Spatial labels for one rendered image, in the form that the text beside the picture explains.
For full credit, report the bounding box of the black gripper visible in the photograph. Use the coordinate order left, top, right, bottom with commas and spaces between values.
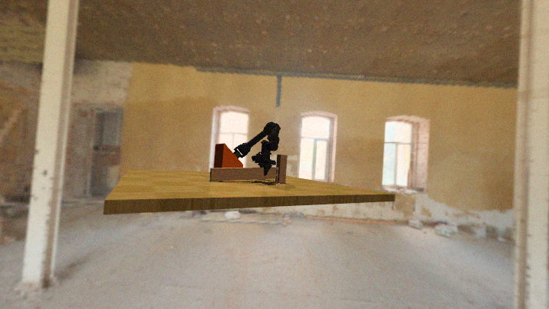
255, 151, 276, 176

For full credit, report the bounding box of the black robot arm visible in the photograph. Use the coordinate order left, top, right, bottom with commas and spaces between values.
234, 122, 281, 161

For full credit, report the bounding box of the wooden post with slot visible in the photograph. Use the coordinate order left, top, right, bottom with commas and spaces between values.
275, 154, 287, 183

